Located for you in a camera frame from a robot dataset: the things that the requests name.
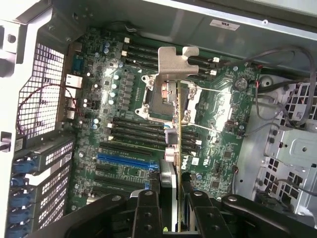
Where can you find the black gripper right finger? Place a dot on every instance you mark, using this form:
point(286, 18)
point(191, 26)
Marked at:
point(205, 215)

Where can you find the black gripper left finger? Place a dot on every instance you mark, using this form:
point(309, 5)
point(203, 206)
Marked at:
point(148, 215)

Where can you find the long black expansion slot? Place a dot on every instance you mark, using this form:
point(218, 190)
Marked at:
point(109, 191)
point(119, 182)
point(123, 148)

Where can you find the blue expansion slot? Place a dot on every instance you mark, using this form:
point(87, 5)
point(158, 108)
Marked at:
point(123, 160)

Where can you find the short black expansion slot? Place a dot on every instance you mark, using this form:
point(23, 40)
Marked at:
point(104, 168)

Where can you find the green motherboard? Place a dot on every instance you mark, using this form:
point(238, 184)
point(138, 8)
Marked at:
point(218, 148)

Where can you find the black RAM stick with label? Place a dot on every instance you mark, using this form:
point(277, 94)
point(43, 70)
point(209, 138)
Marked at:
point(138, 138)

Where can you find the thin metal locking lever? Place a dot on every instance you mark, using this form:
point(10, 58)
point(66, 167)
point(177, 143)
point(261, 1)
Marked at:
point(205, 127)
point(215, 90)

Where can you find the CPU socket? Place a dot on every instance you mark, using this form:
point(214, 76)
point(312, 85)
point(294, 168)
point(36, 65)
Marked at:
point(153, 104)

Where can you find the perforated metal disk bay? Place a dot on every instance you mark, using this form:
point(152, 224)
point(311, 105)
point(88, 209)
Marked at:
point(297, 148)

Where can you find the metal socket cover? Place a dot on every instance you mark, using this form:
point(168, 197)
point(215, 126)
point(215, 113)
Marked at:
point(193, 99)

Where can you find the blue slot latch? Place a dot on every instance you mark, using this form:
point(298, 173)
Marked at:
point(21, 200)
point(19, 217)
point(16, 230)
point(22, 181)
point(24, 166)

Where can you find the silver coin battery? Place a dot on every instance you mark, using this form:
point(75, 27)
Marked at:
point(240, 83)

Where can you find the black and grey PC case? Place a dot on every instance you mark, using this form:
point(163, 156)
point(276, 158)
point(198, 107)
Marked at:
point(173, 22)

